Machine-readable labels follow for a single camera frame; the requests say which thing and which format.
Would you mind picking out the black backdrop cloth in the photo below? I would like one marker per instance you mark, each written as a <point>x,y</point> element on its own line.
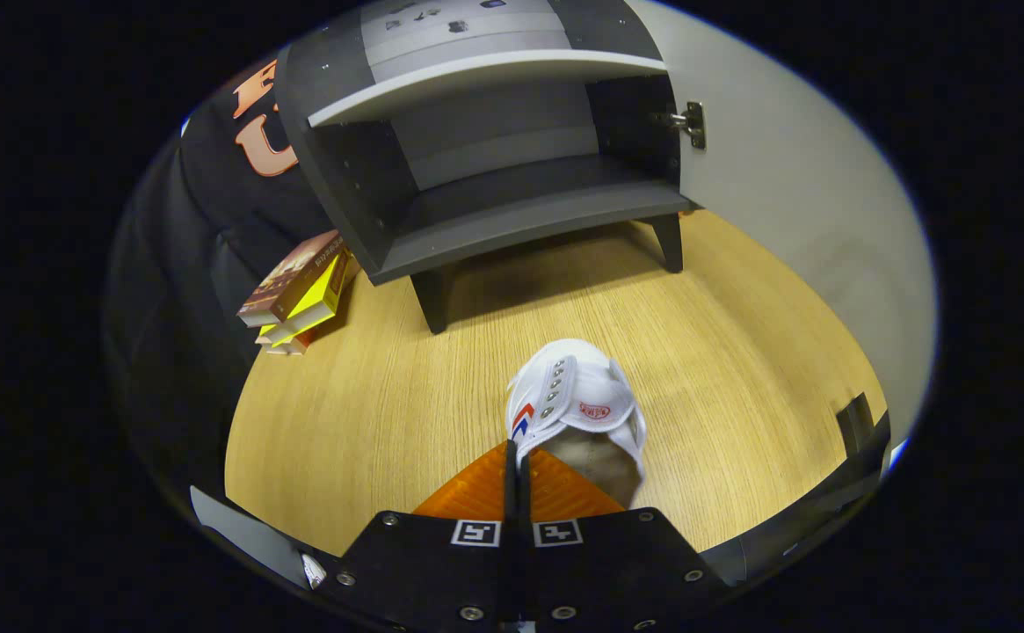
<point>204,202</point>

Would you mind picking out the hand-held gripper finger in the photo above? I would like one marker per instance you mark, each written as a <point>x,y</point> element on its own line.
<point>512,501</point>
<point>525,532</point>

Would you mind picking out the brown cover book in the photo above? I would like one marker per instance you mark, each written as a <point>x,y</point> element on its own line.
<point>287,277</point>

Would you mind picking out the grey shoe cabinet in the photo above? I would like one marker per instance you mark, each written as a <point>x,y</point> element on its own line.
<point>476,229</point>

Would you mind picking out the yellow book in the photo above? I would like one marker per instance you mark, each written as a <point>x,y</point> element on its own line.
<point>318,303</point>

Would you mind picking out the thin orange book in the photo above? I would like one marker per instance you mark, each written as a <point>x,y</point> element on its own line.
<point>287,345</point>

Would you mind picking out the white canvas shoe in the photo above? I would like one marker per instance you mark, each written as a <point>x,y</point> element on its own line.
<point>577,396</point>

